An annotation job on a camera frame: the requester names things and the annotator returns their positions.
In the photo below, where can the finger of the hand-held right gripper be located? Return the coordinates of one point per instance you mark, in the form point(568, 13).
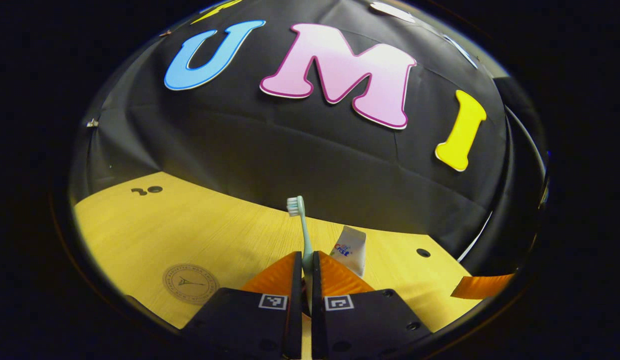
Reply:
point(482, 286)

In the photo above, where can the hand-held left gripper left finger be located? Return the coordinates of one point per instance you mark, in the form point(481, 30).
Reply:
point(295, 300)

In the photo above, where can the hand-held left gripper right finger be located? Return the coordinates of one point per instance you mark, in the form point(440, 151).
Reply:
point(317, 300)

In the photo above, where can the white toothpaste tube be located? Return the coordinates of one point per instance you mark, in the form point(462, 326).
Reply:
point(350, 250)

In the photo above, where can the light green toothbrush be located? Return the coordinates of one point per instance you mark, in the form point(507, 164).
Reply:
point(304, 230)

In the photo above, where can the round cork coaster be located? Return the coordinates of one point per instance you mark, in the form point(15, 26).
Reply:
point(191, 284)

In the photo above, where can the wooden desktop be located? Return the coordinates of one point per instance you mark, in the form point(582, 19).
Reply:
point(225, 235)

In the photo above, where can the silver cloth clip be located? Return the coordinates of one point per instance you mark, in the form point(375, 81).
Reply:
point(92, 122)

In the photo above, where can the copper cloth clip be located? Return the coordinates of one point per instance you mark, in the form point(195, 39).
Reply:
point(165, 33)

